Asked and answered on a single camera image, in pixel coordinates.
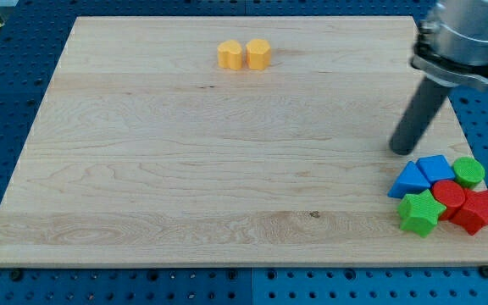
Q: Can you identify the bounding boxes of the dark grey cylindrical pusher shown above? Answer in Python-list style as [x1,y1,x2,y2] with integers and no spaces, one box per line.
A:
[389,77,452,155]

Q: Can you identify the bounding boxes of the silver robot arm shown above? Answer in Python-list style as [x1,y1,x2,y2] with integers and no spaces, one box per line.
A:
[389,0,488,155]

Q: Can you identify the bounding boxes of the blue cube block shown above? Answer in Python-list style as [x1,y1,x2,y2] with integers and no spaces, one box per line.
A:
[416,155,455,184]

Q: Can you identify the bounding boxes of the yellow heart block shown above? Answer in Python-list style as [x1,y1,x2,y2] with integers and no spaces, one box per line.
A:
[217,40,242,70]

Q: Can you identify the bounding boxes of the blue triangle block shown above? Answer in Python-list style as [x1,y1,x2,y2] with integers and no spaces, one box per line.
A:
[387,161,431,199]

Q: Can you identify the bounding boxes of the green cylinder block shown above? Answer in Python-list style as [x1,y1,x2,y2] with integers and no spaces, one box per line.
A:
[452,157,485,189]

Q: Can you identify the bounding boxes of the red cylinder block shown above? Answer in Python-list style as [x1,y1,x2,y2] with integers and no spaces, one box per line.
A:
[431,180,466,220]

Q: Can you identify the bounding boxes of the green star block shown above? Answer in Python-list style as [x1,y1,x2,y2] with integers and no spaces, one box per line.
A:
[397,189,446,238]

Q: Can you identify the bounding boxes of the red star block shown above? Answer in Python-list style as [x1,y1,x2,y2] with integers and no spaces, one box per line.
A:
[449,188,488,236]

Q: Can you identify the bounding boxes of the yellow hexagon block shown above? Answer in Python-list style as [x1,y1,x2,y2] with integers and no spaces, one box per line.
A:
[246,38,271,70]

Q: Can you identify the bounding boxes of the wooden board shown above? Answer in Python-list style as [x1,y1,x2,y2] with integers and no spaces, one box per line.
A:
[0,16,488,269]

